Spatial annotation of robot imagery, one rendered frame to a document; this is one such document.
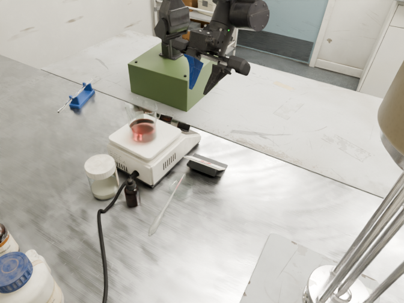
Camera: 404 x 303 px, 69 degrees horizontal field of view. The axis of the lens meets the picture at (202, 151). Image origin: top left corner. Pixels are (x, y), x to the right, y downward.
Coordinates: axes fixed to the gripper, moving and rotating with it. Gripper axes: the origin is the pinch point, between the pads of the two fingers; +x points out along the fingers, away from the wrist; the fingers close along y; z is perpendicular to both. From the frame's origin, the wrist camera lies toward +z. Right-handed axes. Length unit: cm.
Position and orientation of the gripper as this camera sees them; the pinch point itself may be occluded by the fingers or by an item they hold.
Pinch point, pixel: (202, 77)
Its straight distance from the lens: 71.5
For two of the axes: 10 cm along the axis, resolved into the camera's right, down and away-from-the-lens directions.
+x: -3.6, 9.1, 1.9
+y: 8.4, 4.0, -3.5
